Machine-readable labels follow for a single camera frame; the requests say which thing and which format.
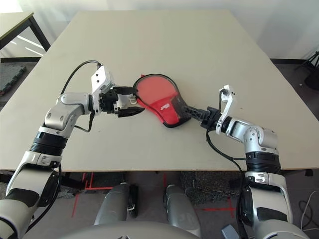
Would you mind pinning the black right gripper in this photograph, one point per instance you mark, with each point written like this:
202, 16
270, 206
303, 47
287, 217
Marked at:
211, 118

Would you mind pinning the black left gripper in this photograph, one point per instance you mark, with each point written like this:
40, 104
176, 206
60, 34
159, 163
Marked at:
108, 102

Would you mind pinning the red black paddle case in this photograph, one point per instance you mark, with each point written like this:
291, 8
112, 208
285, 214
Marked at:
164, 107

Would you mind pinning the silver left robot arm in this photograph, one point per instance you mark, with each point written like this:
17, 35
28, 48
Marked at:
64, 109

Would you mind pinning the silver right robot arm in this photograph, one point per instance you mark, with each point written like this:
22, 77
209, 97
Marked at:
259, 139

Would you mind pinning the dark carpet piece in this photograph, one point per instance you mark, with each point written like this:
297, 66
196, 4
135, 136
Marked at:
207, 186

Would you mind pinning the silver right robot leg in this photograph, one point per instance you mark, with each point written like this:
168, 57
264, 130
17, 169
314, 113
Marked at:
180, 209

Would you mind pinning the silver robot leg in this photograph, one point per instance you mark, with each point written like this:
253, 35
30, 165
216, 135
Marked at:
180, 209
109, 206

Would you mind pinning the silver left robot leg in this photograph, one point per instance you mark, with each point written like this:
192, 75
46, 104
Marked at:
109, 206

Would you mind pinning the black round bag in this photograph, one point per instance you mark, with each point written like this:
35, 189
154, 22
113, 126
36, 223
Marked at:
312, 81

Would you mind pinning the dark foam floor mat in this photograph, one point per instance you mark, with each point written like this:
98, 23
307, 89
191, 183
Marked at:
10, 77

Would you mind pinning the grey flat plastic piece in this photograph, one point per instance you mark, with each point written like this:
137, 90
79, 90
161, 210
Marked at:
229, 232

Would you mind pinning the black tripod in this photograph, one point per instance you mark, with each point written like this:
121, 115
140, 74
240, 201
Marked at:
312, 61

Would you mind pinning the grey robot torso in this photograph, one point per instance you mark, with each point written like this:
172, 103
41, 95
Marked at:
124, 231

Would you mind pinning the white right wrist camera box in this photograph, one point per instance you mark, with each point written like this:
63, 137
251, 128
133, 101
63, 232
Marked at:
228, 104

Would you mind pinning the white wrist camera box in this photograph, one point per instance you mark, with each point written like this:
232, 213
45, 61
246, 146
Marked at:
98, 79
228, 104

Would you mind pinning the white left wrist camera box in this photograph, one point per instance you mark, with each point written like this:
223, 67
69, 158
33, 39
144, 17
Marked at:
98, 79

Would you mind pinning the black main table frame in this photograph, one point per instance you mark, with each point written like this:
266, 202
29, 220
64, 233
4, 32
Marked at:
7, 177

